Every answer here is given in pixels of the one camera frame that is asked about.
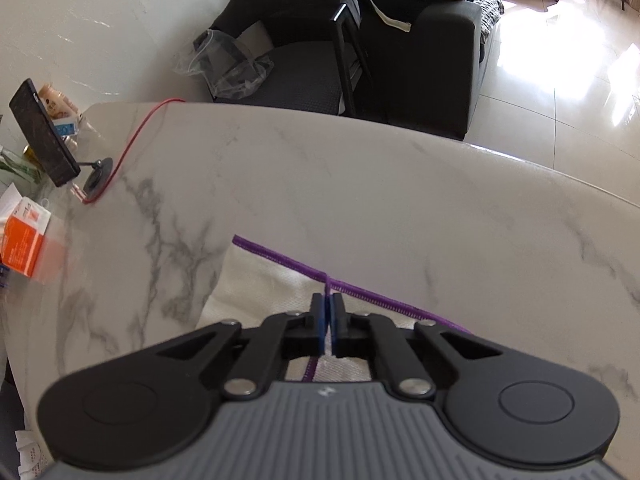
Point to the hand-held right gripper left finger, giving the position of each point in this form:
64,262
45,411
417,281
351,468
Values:
322,335

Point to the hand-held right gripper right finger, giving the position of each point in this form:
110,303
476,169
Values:
345,330

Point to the white towel with purple edge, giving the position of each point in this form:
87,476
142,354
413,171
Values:
260,285

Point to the dark grey sofa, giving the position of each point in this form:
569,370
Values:
425,70

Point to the black round phone stand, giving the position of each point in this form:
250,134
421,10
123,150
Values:
97,180

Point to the black dining chair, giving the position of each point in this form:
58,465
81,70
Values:
295,55

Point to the clear plastic bag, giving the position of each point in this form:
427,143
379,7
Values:
225,60

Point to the orange box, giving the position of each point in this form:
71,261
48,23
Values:
25,247

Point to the white paper sheets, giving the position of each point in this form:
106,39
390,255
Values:
35,455

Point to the blue and white small box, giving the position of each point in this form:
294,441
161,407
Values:
65,127

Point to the black smartphone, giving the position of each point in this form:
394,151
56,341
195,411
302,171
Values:
42,135

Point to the beige small bottle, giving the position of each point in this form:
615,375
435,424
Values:
57,101

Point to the patterned sofa blanket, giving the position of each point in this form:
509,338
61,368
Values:
492,5

